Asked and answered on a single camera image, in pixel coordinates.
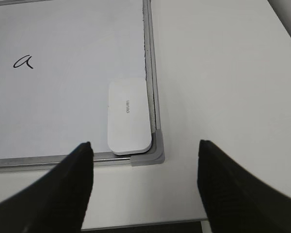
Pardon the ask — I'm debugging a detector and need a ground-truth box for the white framed whiteboard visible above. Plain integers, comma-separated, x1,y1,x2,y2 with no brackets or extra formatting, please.
0,0,165,172

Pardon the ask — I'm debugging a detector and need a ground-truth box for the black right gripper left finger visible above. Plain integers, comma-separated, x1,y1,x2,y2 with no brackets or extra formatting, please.
0,142,94,233

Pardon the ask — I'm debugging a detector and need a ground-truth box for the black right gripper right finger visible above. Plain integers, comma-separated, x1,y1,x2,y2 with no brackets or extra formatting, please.
197,140,291,233

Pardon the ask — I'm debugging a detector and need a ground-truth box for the white whiteboard eraser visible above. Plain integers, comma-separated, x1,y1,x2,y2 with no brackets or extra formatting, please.
107,78,152,156

